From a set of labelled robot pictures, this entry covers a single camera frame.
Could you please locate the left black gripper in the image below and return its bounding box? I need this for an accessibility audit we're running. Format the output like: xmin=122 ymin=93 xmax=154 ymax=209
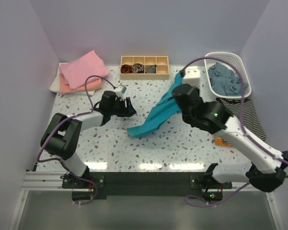
xmin=109 ymin=97 xmax=136 ymax=118

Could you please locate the teal t shirt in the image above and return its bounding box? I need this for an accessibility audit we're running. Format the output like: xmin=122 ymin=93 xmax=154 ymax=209
xmin=127 ymin=72 xmax=183 ymax=137

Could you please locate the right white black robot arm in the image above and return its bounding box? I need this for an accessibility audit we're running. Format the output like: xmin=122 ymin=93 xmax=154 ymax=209
xmin=172 ymin=84 xmax=288 ymax=193

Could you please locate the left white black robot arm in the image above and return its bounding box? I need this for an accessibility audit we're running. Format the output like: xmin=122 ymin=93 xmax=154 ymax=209
xmin=37 ymin=91 xmax=136 ymax=189

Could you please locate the wooden compartment organizer box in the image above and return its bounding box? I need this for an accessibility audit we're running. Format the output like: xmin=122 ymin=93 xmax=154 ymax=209
xmin=120 ymin=56 xmax=169 ymax=80

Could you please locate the brown patterned scrunchie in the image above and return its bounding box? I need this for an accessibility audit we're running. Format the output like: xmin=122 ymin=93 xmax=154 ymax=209
xmin=132 ymin=63 xmax=144 ymax=74

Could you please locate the dark grey folded cloth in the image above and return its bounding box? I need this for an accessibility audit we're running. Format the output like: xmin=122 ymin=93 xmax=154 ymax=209
xmin=145 ymin=65 xmax=156 ymax=74

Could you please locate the pink folded t shirt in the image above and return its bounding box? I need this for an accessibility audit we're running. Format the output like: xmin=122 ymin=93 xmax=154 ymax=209
xmin=58 ymin=50 xmax=110 ymax=90

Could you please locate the white folded t shirt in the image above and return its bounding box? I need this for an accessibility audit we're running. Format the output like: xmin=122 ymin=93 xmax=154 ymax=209
xmin=49 ymin=70 xmax=102 ymax=95

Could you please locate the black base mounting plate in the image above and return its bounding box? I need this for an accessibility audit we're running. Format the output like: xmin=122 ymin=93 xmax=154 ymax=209
xmin=61 ymin=171 xmax=233 ymax=201

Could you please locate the orange white tie-dye shirt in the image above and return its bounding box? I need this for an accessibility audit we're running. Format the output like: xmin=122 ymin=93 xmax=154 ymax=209
xmin=215 ymin=137 xmax=232 ymax=147

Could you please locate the grey blue t shirt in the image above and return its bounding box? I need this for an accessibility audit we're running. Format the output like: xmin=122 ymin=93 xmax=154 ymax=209
xmin=208 ymin=63 xmax=242 ymax=96

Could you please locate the white plastic laundry basket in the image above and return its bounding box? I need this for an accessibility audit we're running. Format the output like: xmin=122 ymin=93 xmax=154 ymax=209
xmin=204 ymin=52 xmax=252 ymax=100

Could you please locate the black white striped shirt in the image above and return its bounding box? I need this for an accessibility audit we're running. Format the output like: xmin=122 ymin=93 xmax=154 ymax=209
xmin=216 ymin=98 xmax=266 ymax=141

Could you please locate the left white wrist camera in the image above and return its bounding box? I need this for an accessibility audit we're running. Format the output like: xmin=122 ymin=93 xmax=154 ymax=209
xmin=114 ymin=85 xmax=127 ymax=98

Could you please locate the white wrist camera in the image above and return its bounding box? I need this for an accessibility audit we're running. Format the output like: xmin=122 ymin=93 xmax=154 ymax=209
xmin=180 ymin=66 xmax=201 ymax=88
xmin=114 ymin=85 xmax=127 ymax=98

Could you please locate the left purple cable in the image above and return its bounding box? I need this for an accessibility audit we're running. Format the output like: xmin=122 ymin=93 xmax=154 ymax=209
xmin=36 ymin=76 xmax=117 ymax=206

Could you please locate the purple cable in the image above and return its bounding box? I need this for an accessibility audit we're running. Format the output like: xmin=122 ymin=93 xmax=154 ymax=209
xmin=36 ymin=76 xmax=117 ymax=206
xmin=182 ymin=56 xmax=288 ymax=207

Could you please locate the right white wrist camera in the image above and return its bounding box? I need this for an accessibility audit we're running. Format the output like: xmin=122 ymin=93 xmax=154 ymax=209
xmin=180 ymin=66 xmax=201 ymax=88

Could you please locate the aluminium extrusion rail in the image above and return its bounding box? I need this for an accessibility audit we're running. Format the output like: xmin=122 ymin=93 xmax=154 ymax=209
xmin=21 ymin=172 xmax=259 ymax=192

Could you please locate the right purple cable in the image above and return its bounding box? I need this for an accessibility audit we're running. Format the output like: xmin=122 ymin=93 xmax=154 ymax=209
xmin=182 ymin=56 xmax=288 ymax=207

